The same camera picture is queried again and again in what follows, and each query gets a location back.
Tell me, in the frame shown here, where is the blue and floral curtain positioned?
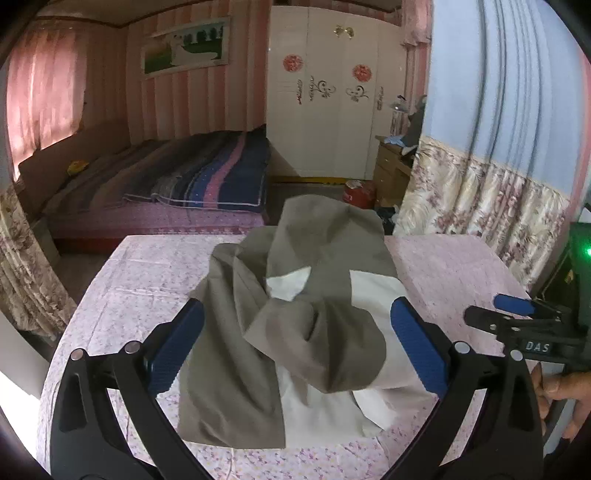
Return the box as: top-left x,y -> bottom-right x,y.
398,0 -> 591,282

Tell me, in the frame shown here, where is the wooden cabinet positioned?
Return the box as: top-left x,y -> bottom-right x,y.
373,135 -> 416,208

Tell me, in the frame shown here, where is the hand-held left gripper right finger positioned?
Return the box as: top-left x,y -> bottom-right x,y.
388,296 -> 546,480

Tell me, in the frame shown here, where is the grey and white jacket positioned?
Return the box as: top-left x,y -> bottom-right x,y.
178,195 -> 423,449

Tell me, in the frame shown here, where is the white wardrobe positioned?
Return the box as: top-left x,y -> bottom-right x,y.
267,4 -> 407,181

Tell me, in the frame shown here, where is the framed wall picture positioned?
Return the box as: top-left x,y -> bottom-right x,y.
141,16 -> 232,79

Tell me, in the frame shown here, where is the bed with pink sheet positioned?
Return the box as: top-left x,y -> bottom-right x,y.
16,117 -> 273,252

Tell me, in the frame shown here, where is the pink curtain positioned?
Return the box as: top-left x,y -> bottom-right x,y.
4,44 -> 88,162

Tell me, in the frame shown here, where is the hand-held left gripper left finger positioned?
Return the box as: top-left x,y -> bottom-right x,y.
48,298 -> 218,480

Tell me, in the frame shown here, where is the pink floral tablecloth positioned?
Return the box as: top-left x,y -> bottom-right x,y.
37,233 -> 546,480

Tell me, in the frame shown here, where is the brown floral curtain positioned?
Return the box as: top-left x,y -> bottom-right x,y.
0,182 -> 77,342

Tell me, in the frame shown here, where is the red plastic container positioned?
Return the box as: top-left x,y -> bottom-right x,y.
342,181 -> 377,208

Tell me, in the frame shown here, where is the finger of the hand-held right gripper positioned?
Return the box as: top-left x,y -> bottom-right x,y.
493,294 -> 575,321
464,305 -> 513,344

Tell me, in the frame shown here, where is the dark striped blanket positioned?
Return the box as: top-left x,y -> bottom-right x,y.
44,130 -> 272,214

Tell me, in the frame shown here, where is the person's right hand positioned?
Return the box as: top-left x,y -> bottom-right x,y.
531,362 -> 591,439

